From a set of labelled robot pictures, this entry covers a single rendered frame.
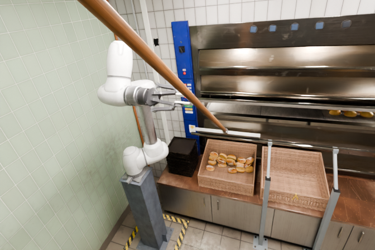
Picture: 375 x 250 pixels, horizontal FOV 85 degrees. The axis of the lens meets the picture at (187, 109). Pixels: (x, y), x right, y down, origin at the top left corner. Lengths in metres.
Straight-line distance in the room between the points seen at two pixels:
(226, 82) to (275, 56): 0.49
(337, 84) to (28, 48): 2.37
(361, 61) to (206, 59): 1.23
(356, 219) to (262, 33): 1.73
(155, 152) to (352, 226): 1.74
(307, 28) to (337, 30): 0.21
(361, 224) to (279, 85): 1.30
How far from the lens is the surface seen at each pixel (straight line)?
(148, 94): 0.89
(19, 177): 1.85
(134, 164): 1.80
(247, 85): 2.07
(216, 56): 2.02
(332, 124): 2.32
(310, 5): 1.94
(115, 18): 0.38
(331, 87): 2.14
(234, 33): 1.95
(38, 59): 1.83
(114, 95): 0.93
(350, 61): 2.08
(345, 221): 2.33
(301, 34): 1.96
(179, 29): 2.04
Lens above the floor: 2.32
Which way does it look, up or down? 28 degrees down
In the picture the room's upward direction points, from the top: 7 degrees counter-clockwise
